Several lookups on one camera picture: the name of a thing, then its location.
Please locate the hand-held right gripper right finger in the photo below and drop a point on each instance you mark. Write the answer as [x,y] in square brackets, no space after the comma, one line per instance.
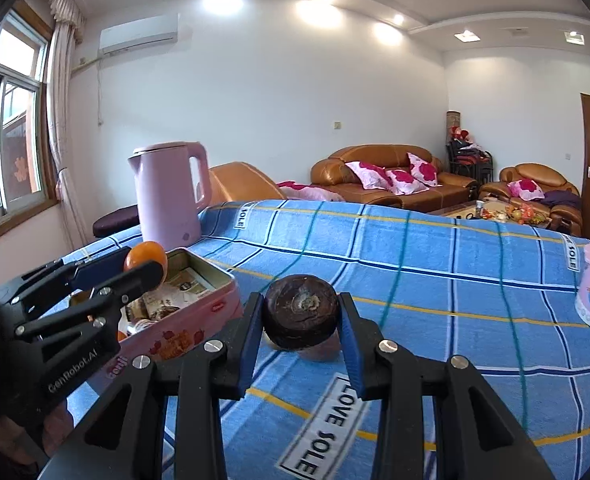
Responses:
[350,345]

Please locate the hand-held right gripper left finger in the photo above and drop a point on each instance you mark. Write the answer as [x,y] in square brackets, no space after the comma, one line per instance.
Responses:
[252,335]

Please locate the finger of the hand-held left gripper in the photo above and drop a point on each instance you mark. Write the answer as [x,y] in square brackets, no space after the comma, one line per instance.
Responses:
[100,270]
[145,280]

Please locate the medium orange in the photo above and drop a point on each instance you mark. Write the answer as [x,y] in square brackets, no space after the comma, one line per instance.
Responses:
[145,255]

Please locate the dark brown round fruit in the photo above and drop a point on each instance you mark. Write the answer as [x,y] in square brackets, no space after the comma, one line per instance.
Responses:
[300,310]

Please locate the pink tin box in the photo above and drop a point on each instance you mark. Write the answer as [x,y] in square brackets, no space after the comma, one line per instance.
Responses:
[185,330]

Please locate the purple round fruit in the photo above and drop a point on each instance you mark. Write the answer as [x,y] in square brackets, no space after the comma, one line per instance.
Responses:
[320,351]

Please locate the white paper packets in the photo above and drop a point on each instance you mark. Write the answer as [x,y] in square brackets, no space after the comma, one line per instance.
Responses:
[190,282]

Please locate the dark purple cushioned bench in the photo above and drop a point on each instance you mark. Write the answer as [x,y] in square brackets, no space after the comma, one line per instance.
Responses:
[117,220]

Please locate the pink electric kettle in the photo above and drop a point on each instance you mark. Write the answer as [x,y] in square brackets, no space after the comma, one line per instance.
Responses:
[167,195]

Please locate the blue plaid blanket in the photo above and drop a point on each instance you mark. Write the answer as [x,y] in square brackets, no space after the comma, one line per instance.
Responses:
[450,285]

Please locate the brown leather chair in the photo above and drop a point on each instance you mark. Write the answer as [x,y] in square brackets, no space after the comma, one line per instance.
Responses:
[245,180]

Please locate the pink cloth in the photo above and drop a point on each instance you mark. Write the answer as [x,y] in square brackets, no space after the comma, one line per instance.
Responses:
[305,191]

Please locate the pale pink curtain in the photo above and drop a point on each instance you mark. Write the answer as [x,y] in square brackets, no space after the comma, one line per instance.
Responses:
[62,110]

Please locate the wooden coffee table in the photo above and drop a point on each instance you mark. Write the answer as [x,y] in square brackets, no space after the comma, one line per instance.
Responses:
[450,210]

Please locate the pink floral pillow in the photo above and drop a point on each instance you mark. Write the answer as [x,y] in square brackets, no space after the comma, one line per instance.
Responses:
[423,169]
[525,189]
[405,181]
[372,175]

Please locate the brown leather sofa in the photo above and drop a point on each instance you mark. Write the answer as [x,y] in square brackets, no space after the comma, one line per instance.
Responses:
[332,170]

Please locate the brown leather armchair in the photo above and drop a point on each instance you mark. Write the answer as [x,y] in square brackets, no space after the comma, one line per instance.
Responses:
[490,192]

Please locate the colorful snack pile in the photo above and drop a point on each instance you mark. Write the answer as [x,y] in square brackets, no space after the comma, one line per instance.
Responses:
[522,212]

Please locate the black rack with red cloth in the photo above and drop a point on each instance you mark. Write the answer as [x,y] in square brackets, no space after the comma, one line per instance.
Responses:
[470,157]

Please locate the red artificial flowers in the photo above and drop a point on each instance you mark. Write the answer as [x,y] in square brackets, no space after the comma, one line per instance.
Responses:
[459,133]

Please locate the white air conditioner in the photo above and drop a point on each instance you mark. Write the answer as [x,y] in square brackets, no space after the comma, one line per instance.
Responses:
[137,35]

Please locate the tall brown patterned column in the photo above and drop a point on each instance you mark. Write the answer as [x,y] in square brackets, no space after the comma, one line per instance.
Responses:
[452,122]

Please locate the dark purple cloth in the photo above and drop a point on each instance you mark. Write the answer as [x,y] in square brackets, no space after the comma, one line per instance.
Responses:
[560,198]

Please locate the square ceiling panel light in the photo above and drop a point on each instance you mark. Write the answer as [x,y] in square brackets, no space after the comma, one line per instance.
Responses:
[467,36]
[573,36]

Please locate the window with wooden frame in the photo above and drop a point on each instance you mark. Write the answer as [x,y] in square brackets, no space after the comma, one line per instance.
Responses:
[10,110]

